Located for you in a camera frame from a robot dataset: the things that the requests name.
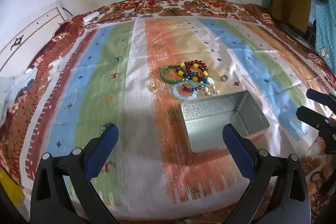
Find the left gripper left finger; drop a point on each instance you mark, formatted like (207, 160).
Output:
(50, 200)

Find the silver metal tin box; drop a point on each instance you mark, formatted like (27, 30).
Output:
(204, 119)

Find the small gold star earring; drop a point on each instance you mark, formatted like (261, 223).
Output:
(153, 88)

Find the striped colourful mat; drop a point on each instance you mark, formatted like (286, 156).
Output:
(104, 75)

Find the white wooden headboard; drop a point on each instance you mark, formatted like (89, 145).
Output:
(17, 55)

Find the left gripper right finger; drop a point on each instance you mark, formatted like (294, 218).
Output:
(277, 190)

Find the teal dotted curtain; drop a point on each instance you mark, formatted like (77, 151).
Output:
(325, 33)

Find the floral brown bedsheet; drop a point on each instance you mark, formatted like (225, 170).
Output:
(14, 129)

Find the green jade bangle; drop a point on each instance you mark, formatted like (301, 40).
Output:
(172, 74)

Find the yellow object at edge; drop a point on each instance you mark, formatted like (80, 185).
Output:
(11, 188)

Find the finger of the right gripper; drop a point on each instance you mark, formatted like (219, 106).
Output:
(322, 98)
(314, 119)

